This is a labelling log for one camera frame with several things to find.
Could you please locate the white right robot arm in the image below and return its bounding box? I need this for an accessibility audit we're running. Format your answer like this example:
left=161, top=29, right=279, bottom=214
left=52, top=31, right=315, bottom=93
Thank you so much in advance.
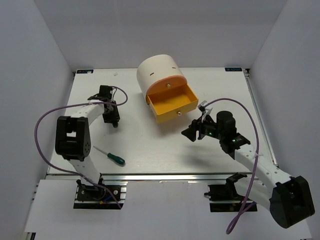
left=181, top=111, right=315, bottom=229

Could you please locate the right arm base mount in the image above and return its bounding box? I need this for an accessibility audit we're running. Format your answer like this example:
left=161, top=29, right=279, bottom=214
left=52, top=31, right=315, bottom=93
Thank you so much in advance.
left=203, top=173, right=248, bottom=213

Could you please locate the cream drawer cabinet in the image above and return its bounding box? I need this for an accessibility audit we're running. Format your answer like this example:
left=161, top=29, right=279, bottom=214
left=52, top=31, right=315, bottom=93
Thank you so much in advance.
left=136, top=54, right=185, bottom=105

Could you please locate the large green-handled screwdriver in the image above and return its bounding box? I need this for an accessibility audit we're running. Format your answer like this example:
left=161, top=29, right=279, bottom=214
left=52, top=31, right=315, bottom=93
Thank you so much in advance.
left=93, top=146, right=126, bottom=166

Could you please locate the aluminium table rail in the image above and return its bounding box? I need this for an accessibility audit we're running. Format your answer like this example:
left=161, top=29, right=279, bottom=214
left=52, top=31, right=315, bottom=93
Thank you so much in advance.
left=44, top=172, right=253, bottom=183

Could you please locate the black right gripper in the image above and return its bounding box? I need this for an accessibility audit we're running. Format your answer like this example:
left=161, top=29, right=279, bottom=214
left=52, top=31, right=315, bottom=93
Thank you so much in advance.
left=181, top=113, right=224, bottom=142

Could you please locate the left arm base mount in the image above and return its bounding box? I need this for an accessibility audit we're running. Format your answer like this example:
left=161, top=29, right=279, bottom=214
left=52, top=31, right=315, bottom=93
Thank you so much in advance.
left=73, top=179, right=127, bottom=210

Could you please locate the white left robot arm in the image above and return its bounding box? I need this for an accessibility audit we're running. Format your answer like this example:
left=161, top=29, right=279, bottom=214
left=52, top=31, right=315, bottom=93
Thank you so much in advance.
left=55, top=85, right=120, bottom=200

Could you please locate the orange drawer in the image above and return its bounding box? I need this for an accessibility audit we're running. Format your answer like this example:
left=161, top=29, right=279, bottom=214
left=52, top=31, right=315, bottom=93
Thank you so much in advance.
left=146, top=75, right=188, bottom=96

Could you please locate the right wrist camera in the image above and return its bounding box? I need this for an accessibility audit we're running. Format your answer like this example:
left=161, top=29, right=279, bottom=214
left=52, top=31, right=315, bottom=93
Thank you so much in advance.
left=197, top=100, right=213, bottom=122

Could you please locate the yellow drawer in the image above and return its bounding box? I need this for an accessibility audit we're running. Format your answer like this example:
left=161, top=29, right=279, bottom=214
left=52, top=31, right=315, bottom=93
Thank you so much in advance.
left=146, top=84, right=199, bottom=124

